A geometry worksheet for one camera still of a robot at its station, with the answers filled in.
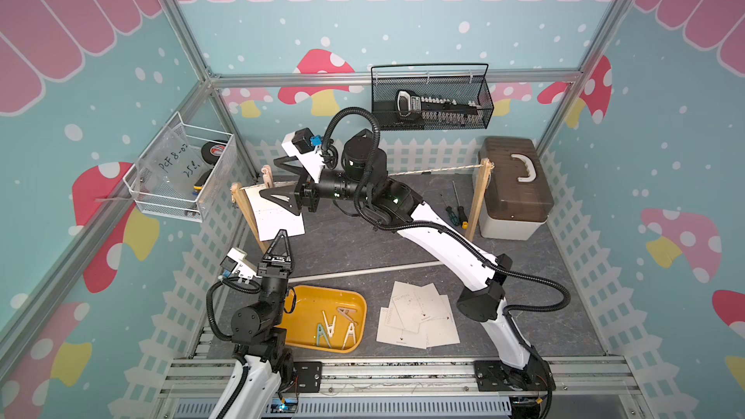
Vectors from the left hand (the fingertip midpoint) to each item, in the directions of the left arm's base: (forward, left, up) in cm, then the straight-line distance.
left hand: (293, 233), depth 65 cm
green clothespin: (-13, -3, -31) cm, 34 cm away
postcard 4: (-13, -25, -32) cm, 43 cm away
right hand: (+2, +1, +15) cm, 15 cm away
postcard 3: (-10, -37, -32) cm, 50 cm away
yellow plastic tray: (-7, +3, -32) cm, 32 cm away
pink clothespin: (-7, -10, -30) cm, 33 cm away
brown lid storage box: (+26, -64, -16) cm, 71 cm away
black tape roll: (+26, +28, +1) cm, 38 cm away
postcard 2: (-5, -29, -31) cm, 42 cm away
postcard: (+2, +5, +3) cm, 6 cm away
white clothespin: (-13, -12, -31) cm, 35 cm away
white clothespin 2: (-12, -6, -30) cm, 33 cm away
